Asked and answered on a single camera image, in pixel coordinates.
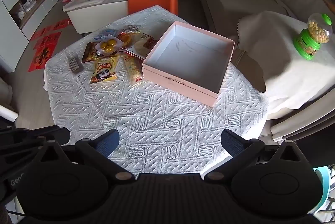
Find yellow panda snack bag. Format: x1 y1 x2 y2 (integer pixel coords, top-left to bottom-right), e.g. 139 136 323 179
90 55 119 84

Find dark small bar packet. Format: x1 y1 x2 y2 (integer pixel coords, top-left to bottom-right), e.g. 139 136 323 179
68 56 83 75

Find pale puffed snack bag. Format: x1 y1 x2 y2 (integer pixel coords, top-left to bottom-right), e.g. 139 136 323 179
122 54 144 85

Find dark red snack packet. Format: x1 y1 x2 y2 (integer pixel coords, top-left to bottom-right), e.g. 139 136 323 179
82 42 102 63

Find yellow candies clear pack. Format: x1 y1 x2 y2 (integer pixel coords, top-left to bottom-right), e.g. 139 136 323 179
95 36 124 56

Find blue small candy packet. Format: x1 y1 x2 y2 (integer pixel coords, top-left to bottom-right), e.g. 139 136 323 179
93 29 118 41

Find orange bread packet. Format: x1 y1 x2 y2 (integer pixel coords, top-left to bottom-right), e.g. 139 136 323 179
117 25 141 47

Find rice cracker packet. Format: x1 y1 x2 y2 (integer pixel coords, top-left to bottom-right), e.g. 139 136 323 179
125 33 157 61

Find white quilted tablecloth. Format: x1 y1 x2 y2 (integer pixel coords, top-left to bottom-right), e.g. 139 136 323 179
44 5 267 175

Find pink gift box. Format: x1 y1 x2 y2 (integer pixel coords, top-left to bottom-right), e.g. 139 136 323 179
143 21 235 106

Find white draped cloth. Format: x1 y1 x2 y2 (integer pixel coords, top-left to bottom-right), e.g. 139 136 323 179
237 11 334 120

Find red paper decorations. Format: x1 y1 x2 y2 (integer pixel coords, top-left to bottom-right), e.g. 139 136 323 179
28 19 72 72

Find green candy dispenser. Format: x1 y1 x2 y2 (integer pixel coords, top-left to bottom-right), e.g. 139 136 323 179
293 13 333 61

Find white coffee table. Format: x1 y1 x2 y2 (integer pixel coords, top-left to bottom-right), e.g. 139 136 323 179
62 0 128 34

